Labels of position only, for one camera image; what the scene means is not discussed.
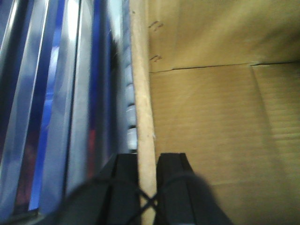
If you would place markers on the brown cardboard carton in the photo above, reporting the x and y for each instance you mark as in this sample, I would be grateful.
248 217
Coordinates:
220 81

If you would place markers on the stainless steel shelf rail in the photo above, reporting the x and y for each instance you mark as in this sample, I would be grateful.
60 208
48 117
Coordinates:
67 107

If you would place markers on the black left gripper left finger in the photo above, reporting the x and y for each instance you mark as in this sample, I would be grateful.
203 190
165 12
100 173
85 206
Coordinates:
110 198

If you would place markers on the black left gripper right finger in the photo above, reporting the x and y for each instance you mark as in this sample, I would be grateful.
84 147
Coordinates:
183 198

